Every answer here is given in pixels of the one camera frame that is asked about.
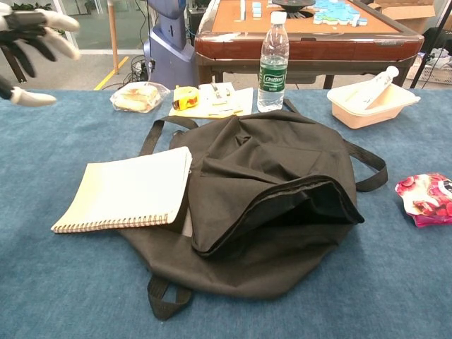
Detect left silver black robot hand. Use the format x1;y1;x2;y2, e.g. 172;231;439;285
0;8;82;107

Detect brown spiral notebook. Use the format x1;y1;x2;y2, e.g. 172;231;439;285
50;145;194;234

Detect black fabric backpack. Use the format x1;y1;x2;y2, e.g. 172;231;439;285
118;98;388;321

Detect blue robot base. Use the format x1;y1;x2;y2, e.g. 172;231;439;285
143;0;197;91

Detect green potted plants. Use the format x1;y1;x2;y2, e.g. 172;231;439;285
12;2;54;11

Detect dark furniture leg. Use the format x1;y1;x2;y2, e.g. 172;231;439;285
1;45;28;84

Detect wooden pole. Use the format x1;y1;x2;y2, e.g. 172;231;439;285
107;0;120;74

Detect bagged sandwich bread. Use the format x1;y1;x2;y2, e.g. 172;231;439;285
109;81;170;114

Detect yellow tape measure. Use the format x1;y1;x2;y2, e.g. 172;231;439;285
172;85;201;112

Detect razor on white card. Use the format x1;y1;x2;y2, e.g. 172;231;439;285
198;82;236;107

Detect pale yellow paper sheet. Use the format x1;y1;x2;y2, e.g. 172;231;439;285
168;87;254;117

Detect clear water bottle green label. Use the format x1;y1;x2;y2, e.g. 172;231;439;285
256;11;290;112

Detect blue table mat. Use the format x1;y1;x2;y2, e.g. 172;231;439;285
0;88;452;339

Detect black round table dial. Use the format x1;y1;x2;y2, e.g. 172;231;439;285
271;0;317;19

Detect blue mahjong tile pile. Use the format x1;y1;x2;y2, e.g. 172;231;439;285
312;0;368;28

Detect brown mahjong table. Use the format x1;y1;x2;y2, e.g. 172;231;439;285
194;0;424;90

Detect beige plastic tray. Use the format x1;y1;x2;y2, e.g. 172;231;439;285
326;83;422;130

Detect white squeeze tube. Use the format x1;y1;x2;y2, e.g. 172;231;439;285
352;65;400;110

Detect cardboard box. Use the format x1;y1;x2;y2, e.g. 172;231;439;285
367;0;437;35

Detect black tripod stand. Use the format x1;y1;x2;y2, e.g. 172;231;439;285
409;0;452;89

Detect red floral snack pouch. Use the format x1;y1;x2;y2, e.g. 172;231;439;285
394;172;452;228

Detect black cable bundle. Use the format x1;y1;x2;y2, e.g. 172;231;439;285
129;54;153;85

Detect white wire basket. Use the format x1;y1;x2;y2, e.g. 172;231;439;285
405;52;452;85

